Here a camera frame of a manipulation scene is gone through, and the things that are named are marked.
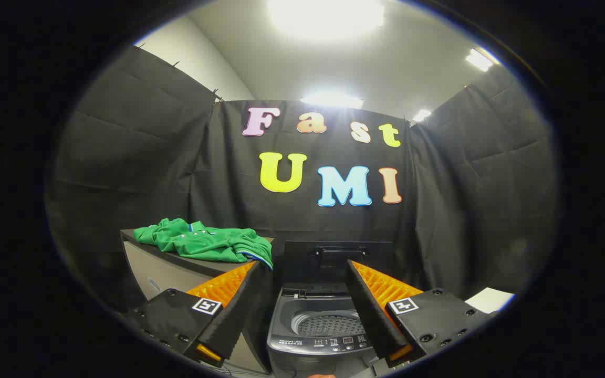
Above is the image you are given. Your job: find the grey cabinet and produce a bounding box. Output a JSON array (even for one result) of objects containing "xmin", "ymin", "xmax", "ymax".
[{"xmin": 120, "ymin": 228, "xmax": 278, "ymax": 375}]

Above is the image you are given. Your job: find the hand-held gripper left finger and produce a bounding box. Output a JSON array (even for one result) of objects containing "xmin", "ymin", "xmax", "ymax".
[{"xmin": 124, "ymin": 260, "xmax": 262, "ymax": 369}]

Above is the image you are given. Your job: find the green polo shirt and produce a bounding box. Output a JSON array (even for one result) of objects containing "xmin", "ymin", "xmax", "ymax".
[{"xmin": 133, "ymin": 217, "xmax": 275, "ymax": 270}]

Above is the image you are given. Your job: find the black backdrop cloth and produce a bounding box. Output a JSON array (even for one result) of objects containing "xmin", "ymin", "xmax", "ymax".
[{"xmin": 45, "ymin": 45, "xmax": 560, "ymax": 316}]

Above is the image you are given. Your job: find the large ceiling light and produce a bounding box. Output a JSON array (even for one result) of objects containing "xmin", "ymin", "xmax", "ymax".
[{"xmin": 267, "ymin": 0, "xmax": 386, "ymax": 40}]

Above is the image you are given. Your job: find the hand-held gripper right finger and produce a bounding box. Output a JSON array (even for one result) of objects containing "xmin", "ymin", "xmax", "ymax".
[{"xmin": 346, "ymin": 259, "xmax": 495, "ymax": 369}]

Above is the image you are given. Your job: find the grey washing machine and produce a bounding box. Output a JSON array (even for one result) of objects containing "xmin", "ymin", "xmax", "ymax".
[{"xmin": 266, "ymin": 282, "xmax": 383, "ymax": 378}]

